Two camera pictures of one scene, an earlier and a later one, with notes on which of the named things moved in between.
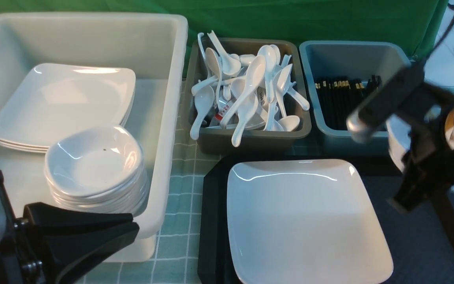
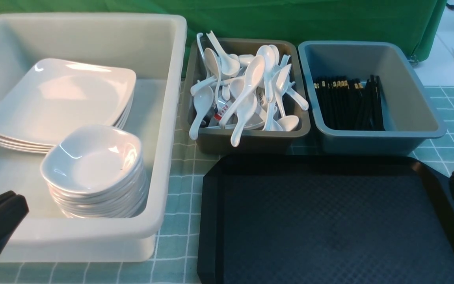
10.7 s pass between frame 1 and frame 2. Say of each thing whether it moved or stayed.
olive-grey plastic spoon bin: stayed
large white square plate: moved
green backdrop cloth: stayed
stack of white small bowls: stayed
